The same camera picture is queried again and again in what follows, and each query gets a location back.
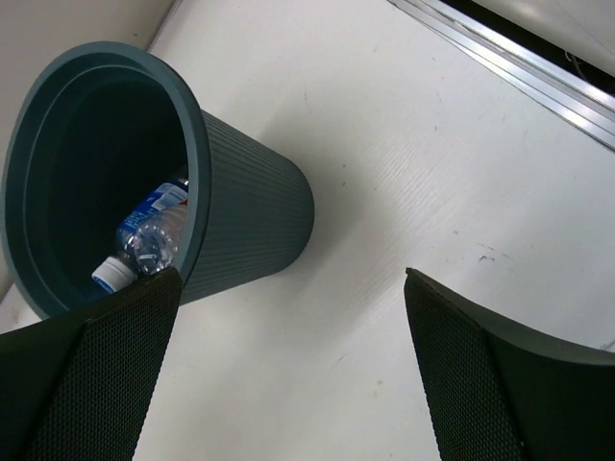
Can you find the aluminium front rail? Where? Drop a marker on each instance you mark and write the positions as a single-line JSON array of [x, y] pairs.
[[563, 90]]

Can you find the dark green plastic bin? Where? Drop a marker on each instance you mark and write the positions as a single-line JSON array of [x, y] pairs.
[[107, 129]]

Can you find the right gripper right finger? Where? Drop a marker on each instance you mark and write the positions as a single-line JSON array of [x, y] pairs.
[[498, 390]]

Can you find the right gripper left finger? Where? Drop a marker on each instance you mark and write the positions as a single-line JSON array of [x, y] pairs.
[[78, 386]]

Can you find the blue label bottle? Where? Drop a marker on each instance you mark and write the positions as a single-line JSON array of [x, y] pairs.
[[147, 240]]

